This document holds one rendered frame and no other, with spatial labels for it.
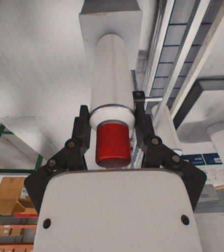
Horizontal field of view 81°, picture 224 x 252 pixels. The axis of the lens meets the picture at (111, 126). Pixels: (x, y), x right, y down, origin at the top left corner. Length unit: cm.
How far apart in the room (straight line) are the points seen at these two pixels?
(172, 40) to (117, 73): 20
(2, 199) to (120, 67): 198
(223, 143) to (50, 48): 63
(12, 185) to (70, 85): 172
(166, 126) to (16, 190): 183
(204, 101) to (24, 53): 53
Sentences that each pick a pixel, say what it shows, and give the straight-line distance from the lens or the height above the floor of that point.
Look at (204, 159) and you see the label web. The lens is 82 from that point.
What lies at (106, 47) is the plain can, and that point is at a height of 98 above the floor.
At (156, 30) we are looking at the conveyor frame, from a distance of 35.
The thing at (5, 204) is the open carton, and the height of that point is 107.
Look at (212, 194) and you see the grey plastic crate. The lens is 267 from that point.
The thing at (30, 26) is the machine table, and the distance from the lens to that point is 40.
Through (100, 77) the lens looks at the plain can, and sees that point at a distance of 16.
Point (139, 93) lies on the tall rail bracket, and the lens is 30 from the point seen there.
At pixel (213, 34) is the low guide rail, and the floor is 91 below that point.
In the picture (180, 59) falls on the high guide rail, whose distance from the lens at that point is 27.
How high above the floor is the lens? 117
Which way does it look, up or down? 34 degrees down
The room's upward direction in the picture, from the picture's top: 179 degrees clockwise
